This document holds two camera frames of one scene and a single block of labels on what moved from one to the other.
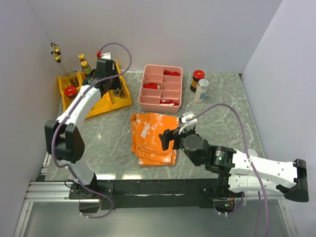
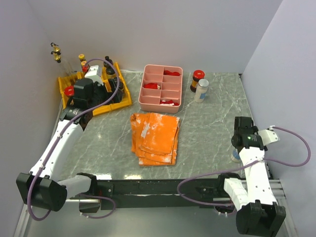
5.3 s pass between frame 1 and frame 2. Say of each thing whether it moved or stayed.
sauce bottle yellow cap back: stayed
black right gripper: moved
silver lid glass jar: stayed
